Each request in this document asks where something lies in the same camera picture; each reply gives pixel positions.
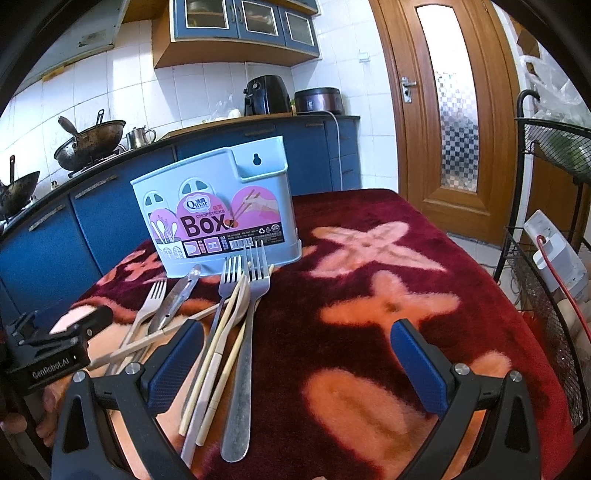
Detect wooden chopstick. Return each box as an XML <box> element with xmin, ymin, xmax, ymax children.
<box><xmin>178</xmin><ymin>274</ymin><xmax>245</xmax><ymax>439</ymax></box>
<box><xmin>197</xmin><ymin>260</ymin><xmax>249</xmax><ymax>446</ymax></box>
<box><xmin>86</xmin><ymin>304</ymin><xmax>218</xmax><ymax>371</ymax></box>

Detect steel table knife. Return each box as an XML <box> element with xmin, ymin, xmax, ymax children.
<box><xmin>142</xmin><ymin>264</ymin><xmax>201</xmax><ymax>335</ymax></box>

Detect white plastic spoon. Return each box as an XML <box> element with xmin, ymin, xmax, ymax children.
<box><xmin>180</xmin><ymin>276</ymin><xmax>250</xmax><ymax>468</ymax></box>

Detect large steel fork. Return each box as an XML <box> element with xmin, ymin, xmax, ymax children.
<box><xmin>221</xmin><ymin>241</ymin><xmax>270</xmax><ymax>463</ymax></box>

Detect blue kitchen cabinets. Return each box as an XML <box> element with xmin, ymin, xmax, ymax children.
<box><xmin>1</xmin><ymin>113</ymin><xmax>361</xmax><ymax>322</ymax></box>

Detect person's left hand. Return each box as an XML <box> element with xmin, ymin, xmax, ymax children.
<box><xmin>1</xmin><ymin>380</ymin><xmax>69</xmax><ymax>447</ymax></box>

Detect small black wok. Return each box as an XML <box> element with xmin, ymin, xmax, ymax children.
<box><xmin>0</xmin><ymin>155</ymin><xmax>40</xmax><ymax>220</ymax></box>

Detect white power strip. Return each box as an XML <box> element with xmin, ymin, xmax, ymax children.
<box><xmin>524</xmin><ymin>210</ymin><xmax>589</xmax><ymax>299</ymax></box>

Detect red floral plush cloth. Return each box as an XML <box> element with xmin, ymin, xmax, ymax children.
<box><xmin>68</xmin><ymin>188</ymin><xmax>576</xmax><ymax>480</ymax></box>

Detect large black wok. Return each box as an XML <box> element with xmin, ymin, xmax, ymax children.
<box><xmin>53</xmin><ymin>109</ymin><xmax>126</xmax><ymax>172</ymax></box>

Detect light blue chopsticks box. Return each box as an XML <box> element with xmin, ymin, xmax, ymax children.
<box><xmin>130</xmin><ymin>136</ymin><xmax>301</xmax><ymax>278</ymax></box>

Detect steel kettle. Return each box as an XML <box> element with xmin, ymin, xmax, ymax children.
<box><xmin>126</xmin><ymin>126</ymin><xmax>156</xmax><ymax>150</ymax></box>

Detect white plastic bags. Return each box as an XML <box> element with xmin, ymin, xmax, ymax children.
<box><xmin>520</xmin><ymin>49</ymin><xmax>590</xmax><ymax>128</ymax></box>

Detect black air fryer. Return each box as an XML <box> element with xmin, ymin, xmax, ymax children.
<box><xmin>243</xmin><ymin>75</ymin><xmax>291</xmax><ymax>116</ymax></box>

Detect wooden door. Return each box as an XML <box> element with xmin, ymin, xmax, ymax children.
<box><xmin>370</xmin><ymin>1</ymin><xmax>519</xmax><ymax>245</ymax></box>

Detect dark rice cooker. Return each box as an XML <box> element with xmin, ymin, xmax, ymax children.
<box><xmin>294</xmin><ymin>87</ymin><xmax>345</xmax><ymax>115</ymax></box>

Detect black wire rack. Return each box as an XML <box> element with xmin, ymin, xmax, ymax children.
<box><xmin>494</xmin><ymin>89</ymin><xmax>590</xmax><ymax>432</ymax></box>

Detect silver door handle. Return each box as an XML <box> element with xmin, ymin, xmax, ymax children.
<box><xmin>400</xmin><ymin>76</ymin><xmax>418</xmax><ymax>104</ymax></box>

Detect upper wall cabinet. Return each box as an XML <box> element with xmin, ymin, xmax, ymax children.
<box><xmin>151</xmin><ymin>0</ymin><xmax>320</xmax><ymax>68</ymax></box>

